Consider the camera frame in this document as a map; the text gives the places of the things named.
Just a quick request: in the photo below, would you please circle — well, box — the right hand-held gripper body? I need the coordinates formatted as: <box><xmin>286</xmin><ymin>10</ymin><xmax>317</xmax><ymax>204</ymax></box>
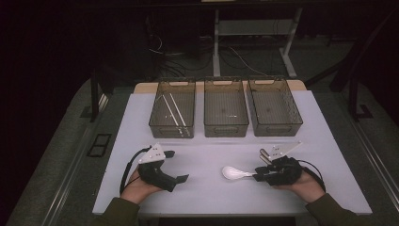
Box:
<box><xmin>264</xmin><ymin>140</ymin><xmax>304</xmax><ymax>186</ymax></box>

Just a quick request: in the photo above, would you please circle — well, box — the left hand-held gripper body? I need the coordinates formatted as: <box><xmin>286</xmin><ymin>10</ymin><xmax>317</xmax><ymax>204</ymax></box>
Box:
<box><xmin>137</xmin><ymin>142</ymin><xmax>178</xmax><ymax>193</ymax></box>

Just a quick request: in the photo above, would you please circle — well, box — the white ceramic spoon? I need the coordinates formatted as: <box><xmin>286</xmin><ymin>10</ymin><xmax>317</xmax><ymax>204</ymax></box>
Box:
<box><xmin>221</xmin><ymin>165</ymin><xmax>258</xmax><ymax>181</ymax></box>

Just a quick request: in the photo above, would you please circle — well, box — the smoky transparent plastic bin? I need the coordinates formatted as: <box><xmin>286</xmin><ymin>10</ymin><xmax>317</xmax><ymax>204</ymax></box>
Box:
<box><xmin>247</xmin><ymin>75</ymin><xmax>304</xmax><ymax>137</ymax></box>
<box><xmin>148</xmin><ymin>77</ymin><xmax>197</xmax><ymax>139</ymax></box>
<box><xmin>203</xmin><ymin>76</ymin><xmax>250</xmax><ymax>138</ymax></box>

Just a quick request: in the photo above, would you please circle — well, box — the person's left hand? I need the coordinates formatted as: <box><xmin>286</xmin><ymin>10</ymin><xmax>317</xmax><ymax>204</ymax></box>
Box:
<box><xmin>120</xmin><ymin>168</ymin><xmax>164</xmax><ymax>205</ymax></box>

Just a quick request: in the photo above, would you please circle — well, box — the person's right hand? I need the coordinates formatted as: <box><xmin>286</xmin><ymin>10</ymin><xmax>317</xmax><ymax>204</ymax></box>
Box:
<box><xmin>272</xmin><ymin>170</ymin><xmax>327</xmax><ymax>204</ymax></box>

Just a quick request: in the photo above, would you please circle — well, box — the white table cover sheet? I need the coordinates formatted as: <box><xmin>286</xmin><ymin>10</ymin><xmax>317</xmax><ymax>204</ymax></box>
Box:
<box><xmin>92</xmin><ymin>89</ymin><xmax>374</xmax><ymax>216</ymax></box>

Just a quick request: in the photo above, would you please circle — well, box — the black metal stand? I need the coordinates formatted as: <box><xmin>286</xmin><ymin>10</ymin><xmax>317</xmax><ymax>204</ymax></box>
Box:
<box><xmin>79</xmin><ymin>67</ymin><xmax>109</xmax><ymax>123</ymax></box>
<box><xmin>347</xmin><ymin>72</ymin><xmax>375</xmax><ymax>121</ymax></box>

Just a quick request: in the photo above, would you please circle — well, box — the left hand-held gripper black cable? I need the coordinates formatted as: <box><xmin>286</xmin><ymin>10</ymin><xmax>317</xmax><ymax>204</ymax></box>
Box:
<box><xmin>119</xmin><ymin>146</ymin><xmax>152</xmax><ymax>195</ymax></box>

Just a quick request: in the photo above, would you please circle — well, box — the hand-held gripper black cable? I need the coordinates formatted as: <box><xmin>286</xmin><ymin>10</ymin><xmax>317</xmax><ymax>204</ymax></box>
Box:
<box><xmin>297</xmin><ymin>159</ymin><xmax>327</xmax><ymax>192</ymax></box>
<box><xmin>119</xmin><ymin>146</ymin><xmax>152</xmax><ymax>195</ymax></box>

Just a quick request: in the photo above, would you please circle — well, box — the right hand-held gripper black cable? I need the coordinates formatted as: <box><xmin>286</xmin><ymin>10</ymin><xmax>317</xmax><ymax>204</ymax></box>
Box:
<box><xmin>297</xmin><ymin>159</ymin><xmax>327</xmax><ymax>192</ymax></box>

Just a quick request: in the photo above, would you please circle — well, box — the bundle of floor cables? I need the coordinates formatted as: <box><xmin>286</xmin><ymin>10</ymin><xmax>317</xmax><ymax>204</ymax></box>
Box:
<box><xmin>147</xmin><ymin>31</ymin><xmax>267</xmax><ymax>79</ymax></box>

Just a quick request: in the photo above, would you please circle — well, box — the white metal stand frame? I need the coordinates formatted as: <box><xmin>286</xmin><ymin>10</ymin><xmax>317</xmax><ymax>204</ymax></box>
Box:
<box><xmin>212</xmin><ymin>7</ymin><xmax>304</xmax><ymax>79</ymax></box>

